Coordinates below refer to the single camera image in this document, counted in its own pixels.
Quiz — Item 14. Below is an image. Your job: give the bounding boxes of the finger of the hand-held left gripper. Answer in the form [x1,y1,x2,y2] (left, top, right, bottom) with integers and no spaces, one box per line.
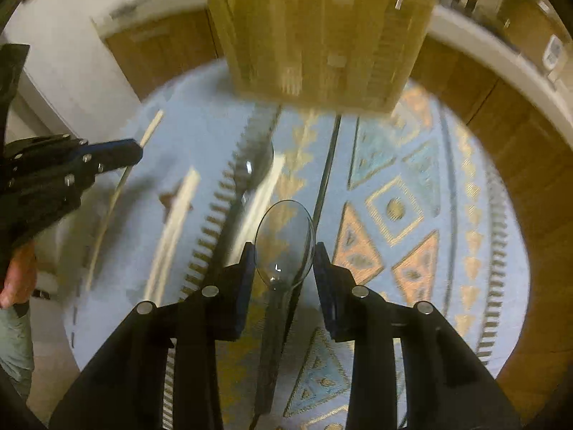
[54,137,144,166]
[54,165,130,207]

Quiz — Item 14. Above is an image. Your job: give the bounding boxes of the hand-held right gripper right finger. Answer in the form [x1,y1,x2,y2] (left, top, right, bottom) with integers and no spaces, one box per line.
[313,242,522,430]

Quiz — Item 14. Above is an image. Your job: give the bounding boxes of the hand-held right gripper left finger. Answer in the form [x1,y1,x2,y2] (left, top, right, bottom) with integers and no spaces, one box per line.
[49,242,258,430]

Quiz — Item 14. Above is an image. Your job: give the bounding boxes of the clear grey plastic spoon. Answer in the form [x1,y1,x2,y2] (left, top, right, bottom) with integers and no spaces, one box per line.
[253,200,315,415]
[210,141,276,261]

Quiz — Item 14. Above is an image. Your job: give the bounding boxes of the beige slotted utensil basket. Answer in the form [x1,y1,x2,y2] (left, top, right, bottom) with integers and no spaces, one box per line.
[205,0,437,115]

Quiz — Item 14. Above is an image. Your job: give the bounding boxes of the person's left hand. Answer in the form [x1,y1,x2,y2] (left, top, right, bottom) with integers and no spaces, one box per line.
[0,239,39,310]

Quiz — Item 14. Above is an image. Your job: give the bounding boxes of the wooden base cabinets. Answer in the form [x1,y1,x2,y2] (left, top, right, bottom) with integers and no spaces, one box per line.
[92,6,573,413]

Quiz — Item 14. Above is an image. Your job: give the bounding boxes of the person's grey-green pants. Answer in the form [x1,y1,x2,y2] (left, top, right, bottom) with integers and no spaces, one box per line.
[0,302,37,401]

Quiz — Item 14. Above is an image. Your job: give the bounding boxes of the white kitchen countertop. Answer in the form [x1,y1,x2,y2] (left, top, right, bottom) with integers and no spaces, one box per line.
[90,0,573,126]

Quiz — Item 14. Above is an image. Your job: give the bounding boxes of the brown rice cooker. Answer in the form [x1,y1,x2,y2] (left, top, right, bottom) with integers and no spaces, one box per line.
[497,0,567,81]

